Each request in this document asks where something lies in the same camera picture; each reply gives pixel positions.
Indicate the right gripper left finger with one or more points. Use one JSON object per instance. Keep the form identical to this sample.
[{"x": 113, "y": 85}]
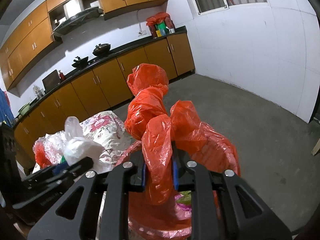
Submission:
[{"x": 96, "y": 205}]

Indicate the yellow-green plastic bag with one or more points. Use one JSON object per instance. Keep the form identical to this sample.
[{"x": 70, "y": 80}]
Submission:
[{"x": 185, "y": 198}]

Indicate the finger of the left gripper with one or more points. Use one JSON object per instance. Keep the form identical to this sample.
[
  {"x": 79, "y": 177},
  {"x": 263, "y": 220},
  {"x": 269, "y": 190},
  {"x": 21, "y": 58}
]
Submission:
[
  {"x": 57, "y": 169},
  {"x": 75, "y": 170}
]

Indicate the blue hanging cloth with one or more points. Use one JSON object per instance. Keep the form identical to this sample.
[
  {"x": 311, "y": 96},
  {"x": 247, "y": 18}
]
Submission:
[{"x": 6, "y": 115}]

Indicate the black wok left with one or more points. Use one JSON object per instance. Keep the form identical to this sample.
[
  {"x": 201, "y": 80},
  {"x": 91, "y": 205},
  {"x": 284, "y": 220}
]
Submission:
[{"x": 80, "y": 62}]

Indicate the glass jars on counter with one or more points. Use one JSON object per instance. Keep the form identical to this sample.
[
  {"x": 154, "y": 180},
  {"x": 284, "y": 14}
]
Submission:
[{"x": 39, "y": 92}]

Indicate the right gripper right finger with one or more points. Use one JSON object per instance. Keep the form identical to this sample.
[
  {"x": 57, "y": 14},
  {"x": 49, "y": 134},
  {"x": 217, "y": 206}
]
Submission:
[{"x": 224, "y": 206}]

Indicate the red bottle on counter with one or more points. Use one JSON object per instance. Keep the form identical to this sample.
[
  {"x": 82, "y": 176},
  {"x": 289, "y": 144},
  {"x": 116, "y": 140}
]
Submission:
[{"x": 61, "y": 75}]

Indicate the red plastic bag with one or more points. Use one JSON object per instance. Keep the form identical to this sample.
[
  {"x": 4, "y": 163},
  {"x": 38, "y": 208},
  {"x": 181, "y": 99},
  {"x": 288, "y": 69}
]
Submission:
[{"x": 40, "y": 155}]

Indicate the lower wooden kitchen cabinets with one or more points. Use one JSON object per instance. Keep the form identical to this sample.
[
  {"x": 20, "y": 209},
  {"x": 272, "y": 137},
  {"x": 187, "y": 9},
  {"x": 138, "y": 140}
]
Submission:
[{"x": 100, "y": 86}]

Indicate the magenta plastic bag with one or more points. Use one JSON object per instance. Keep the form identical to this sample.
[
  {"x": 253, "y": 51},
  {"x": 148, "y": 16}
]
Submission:
[{"x": 186, "y": 208}]

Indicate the dark cutting board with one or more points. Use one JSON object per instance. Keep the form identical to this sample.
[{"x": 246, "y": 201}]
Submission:
[{"x": 51, "y": 81}]

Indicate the green pot on counter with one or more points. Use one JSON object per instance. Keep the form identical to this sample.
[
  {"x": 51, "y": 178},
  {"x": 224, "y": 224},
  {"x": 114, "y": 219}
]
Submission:
[{"x": 24, "y": 109}]

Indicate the clear bubble wrap sheet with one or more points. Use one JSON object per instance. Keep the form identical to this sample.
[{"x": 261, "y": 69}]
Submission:
[{"x": 54, "y": 145}]

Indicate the black wok with lid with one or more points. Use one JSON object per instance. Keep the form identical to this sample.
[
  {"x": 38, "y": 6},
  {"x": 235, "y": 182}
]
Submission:
[{"x": 101, "y": 50}]

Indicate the range hood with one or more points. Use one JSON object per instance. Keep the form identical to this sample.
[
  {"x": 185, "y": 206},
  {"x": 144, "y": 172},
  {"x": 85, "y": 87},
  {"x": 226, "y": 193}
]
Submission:
[{"x": 76, "y": 21}]

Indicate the floral tablecloth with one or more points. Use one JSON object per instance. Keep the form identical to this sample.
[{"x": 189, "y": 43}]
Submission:
[{"x": 109, "y": 131}]

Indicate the orange-red knotted plastic bag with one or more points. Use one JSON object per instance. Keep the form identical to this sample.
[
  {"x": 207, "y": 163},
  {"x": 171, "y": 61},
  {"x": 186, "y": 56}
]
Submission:
[{"x": 149, "y": 122}]

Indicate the red bag with groceries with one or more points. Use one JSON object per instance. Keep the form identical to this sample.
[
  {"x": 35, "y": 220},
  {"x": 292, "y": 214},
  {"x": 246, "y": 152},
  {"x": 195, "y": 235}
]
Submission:
[{"x": 160, "y": 25}]

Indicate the red mesh trash basket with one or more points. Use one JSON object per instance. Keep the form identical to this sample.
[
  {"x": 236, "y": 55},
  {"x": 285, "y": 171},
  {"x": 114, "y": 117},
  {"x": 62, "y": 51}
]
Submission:
[{"x": 153, "y": 215}]

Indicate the wooden bench frame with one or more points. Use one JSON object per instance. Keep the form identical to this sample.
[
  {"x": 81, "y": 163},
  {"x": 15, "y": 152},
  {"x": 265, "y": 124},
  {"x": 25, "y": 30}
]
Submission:
[{"x": 316, "y": 148}]

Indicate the white plastic bag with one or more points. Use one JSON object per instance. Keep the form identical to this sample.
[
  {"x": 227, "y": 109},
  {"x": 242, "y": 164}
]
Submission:
[{"x": 77, "y": 147}]

